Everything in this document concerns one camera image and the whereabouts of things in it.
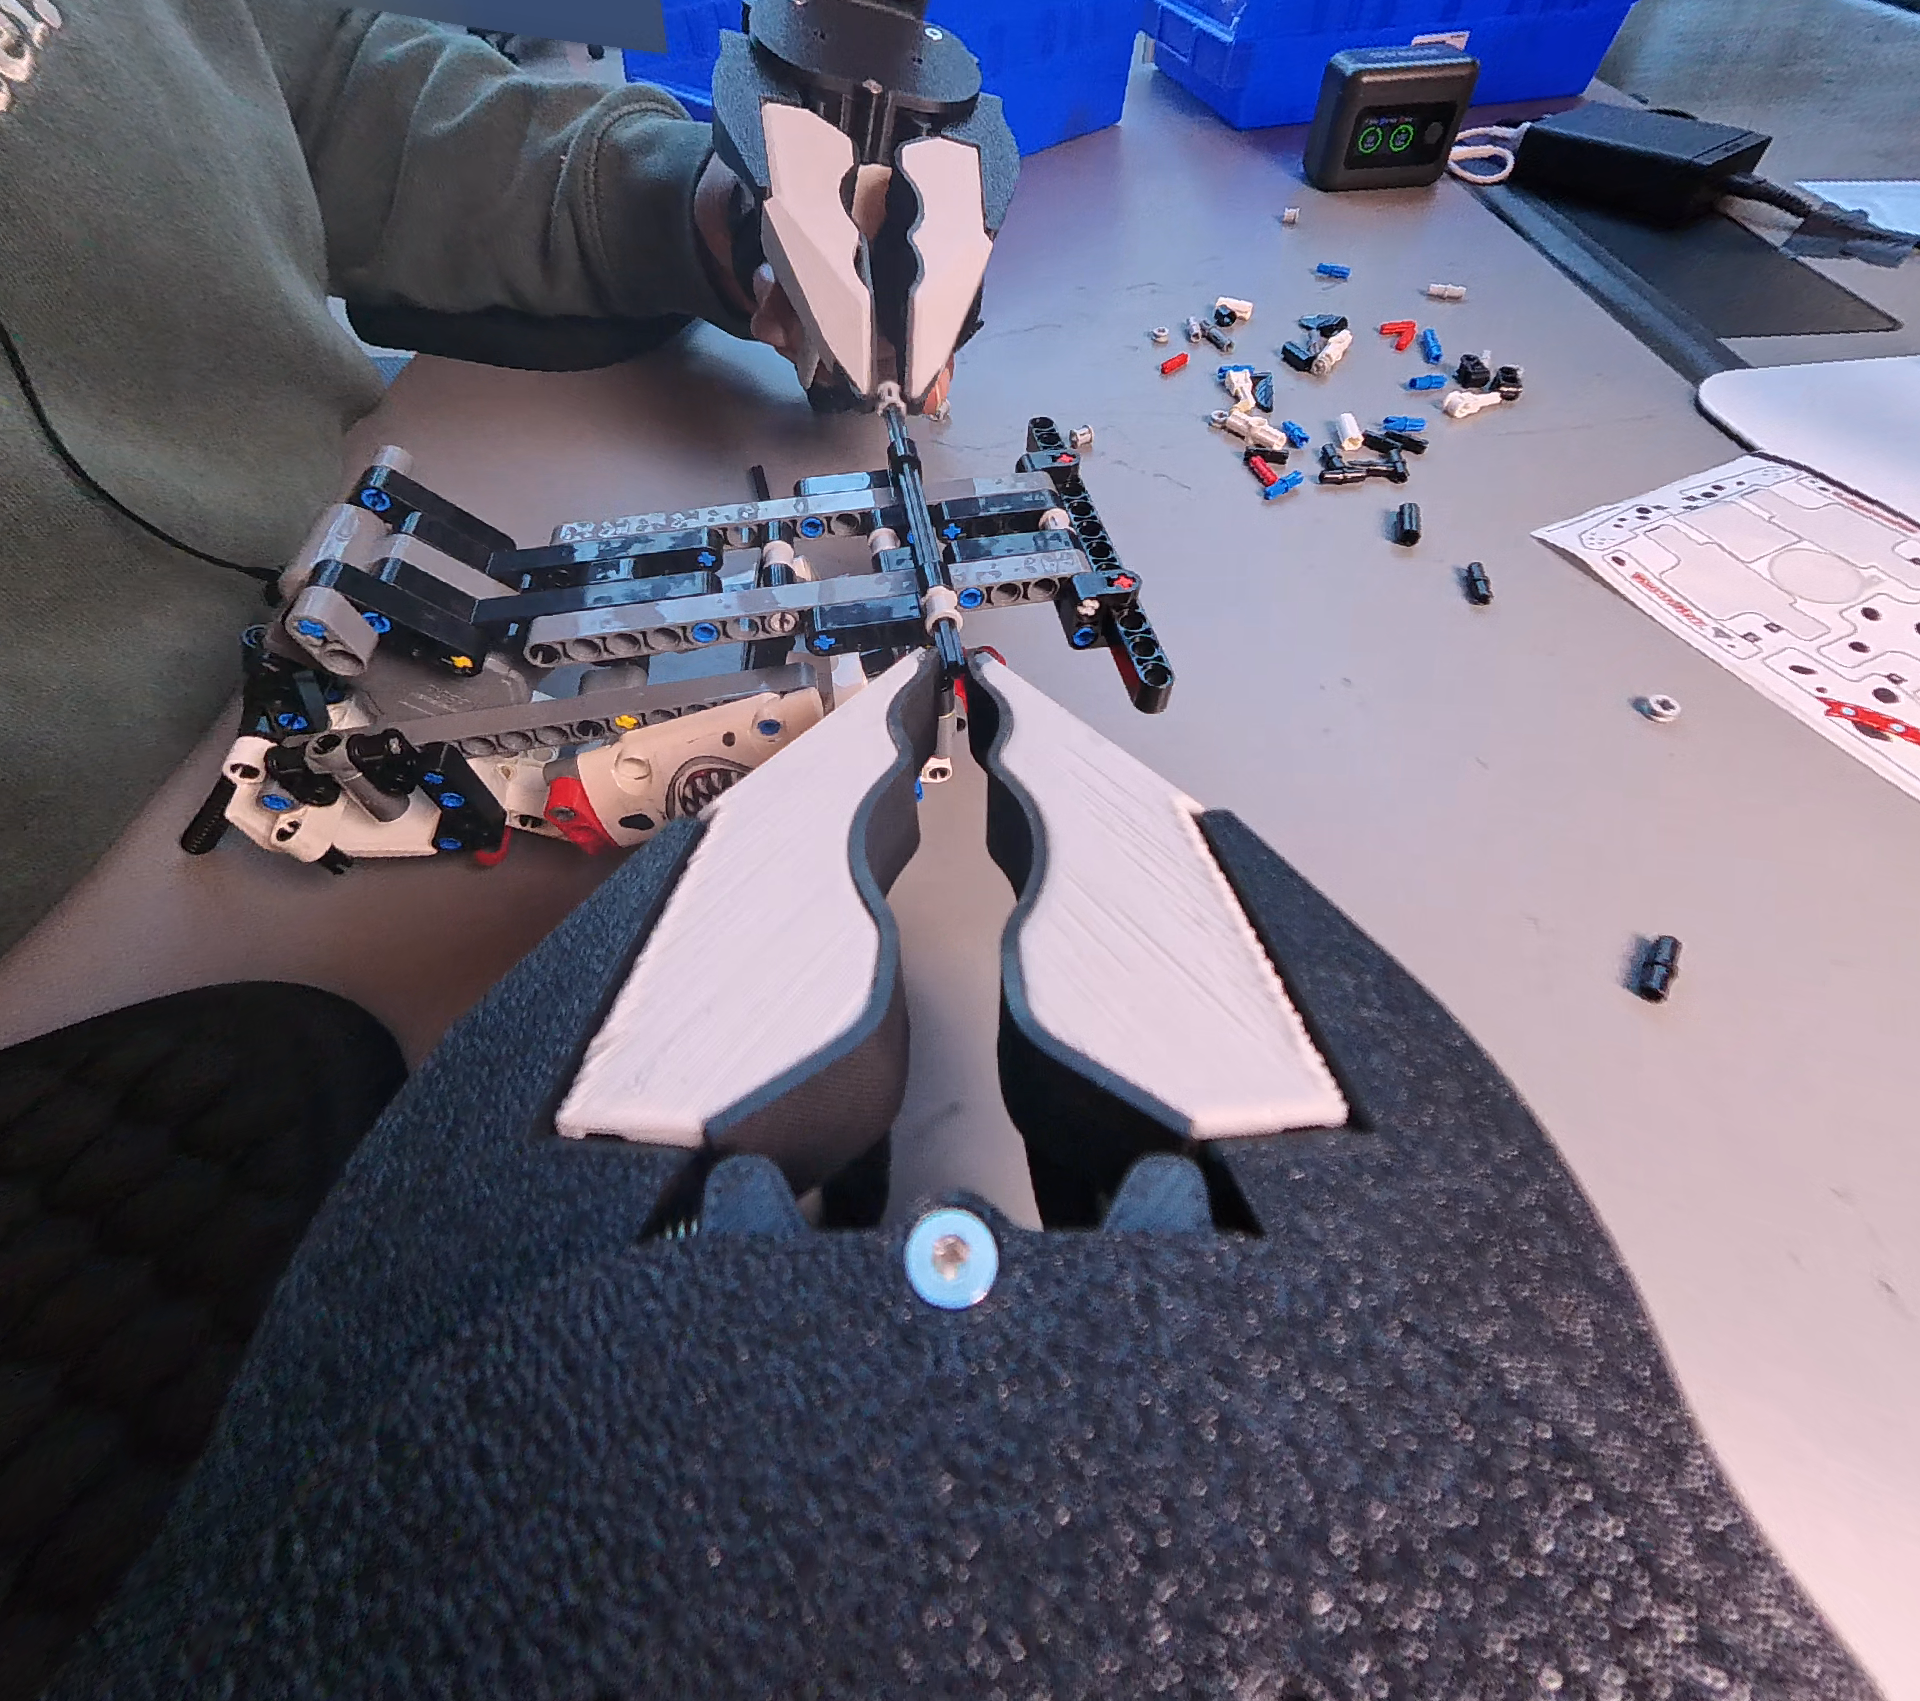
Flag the black desk mat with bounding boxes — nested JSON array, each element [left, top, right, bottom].
[[1468, 172, 1902, 373]]

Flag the black power adapter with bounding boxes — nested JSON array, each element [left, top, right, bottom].
[[1502, 96, 1779, 233]]

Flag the person's left forearm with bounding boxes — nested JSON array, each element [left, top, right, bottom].
[[289, 0, 757, 346]]

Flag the grey desk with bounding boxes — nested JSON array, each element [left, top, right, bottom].
[[0, 47, 1920, 1701]]

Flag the long black axle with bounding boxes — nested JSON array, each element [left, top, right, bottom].
[[875, 388, 974, 775]]

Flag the white paper sheets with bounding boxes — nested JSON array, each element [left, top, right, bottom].
[[1786, 172, 1920, 254]]

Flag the person's green sweatshirt torso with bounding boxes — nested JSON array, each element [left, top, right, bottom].
[[0, 0, 406, 959]]

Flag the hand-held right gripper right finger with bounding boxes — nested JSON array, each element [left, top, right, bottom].
[[974, 648, 1353, 1140]]

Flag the white flat board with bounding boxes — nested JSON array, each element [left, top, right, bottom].
[[1692, 350, 1920, 537]]

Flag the person's left hand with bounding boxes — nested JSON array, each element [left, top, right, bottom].
[[739, 263, 875, 411]]

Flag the white sticker sheet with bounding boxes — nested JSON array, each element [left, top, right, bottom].
[[1531, 455, 1920, 810]]

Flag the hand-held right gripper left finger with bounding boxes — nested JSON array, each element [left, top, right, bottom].
[[555, 648, 935, 1152]]

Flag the pile of small building parts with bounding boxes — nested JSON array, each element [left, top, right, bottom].
[[1141, 254, 1527, 617]]

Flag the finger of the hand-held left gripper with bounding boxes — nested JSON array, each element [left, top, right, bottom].
[[888, 133, 988, 397], [757, 96, 897, 406]]

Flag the black box device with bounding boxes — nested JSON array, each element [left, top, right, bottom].
[[1299, 43, 1485, 199]]

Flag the toy vehicle chassis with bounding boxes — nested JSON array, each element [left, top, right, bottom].
[[182, 418, 1182, 876]]

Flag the thin black cable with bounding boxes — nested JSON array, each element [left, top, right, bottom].
[[0, 315, 299, 599]]

